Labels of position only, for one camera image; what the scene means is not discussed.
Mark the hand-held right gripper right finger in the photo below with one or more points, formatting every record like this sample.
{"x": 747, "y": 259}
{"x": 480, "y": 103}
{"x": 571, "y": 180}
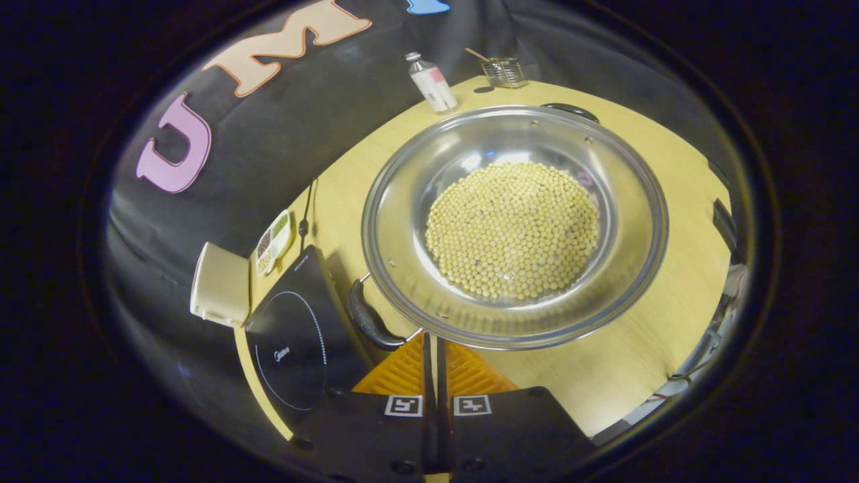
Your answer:
{"x": 443, "y": 436}

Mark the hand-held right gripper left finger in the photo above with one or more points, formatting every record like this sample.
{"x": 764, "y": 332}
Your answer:
{"x": 425, "y": 436}

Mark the black induction cooktop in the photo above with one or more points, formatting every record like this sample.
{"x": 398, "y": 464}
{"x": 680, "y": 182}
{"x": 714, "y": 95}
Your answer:
{"x": 295, "y": 315}

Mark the pile of soybeans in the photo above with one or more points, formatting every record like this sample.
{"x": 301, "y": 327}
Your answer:
{"x": 513, "y": 231}

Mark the white divided bean plate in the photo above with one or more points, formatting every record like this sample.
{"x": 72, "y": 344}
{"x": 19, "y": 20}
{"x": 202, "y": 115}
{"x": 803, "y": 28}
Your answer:
{"x": 274, "y": 241}

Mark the cream box appliance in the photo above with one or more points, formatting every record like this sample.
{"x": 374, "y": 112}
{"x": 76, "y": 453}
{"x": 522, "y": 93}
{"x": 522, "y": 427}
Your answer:
{"x": 221, "y": 285}

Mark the black backdrop cloth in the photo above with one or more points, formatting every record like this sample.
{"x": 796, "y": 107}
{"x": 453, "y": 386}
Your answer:
{"x": 268, "y": 134}

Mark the clear bottle with white label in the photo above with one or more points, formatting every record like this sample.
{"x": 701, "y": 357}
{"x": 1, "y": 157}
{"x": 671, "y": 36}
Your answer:
{"x": 435, "y": 84}

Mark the wooden stick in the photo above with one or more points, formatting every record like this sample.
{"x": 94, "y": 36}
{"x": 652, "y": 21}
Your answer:
{"x": 478, "y": 55}

